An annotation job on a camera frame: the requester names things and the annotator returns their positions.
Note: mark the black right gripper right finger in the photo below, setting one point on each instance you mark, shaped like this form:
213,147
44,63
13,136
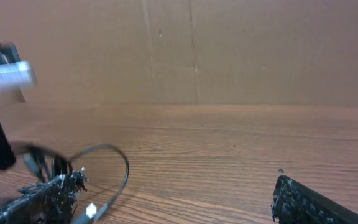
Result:
294,202

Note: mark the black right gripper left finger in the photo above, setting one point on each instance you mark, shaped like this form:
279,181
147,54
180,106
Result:
50,202

